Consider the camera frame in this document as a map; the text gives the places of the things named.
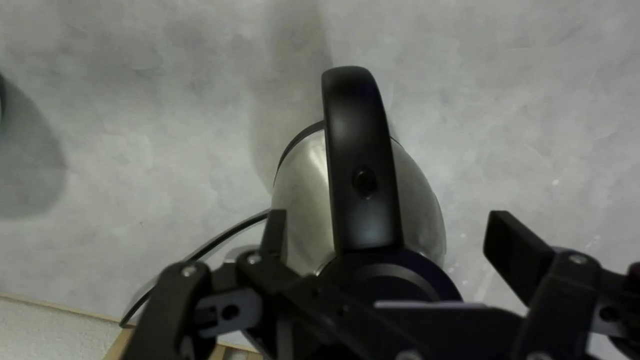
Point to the stainless steel electric kettle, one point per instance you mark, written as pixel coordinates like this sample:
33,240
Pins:
360,132

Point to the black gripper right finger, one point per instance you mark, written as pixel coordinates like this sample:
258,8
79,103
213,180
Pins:
562,300

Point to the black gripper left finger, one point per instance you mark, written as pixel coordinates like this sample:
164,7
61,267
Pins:
170,316

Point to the teal bowl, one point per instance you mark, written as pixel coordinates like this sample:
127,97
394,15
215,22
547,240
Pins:
3,100

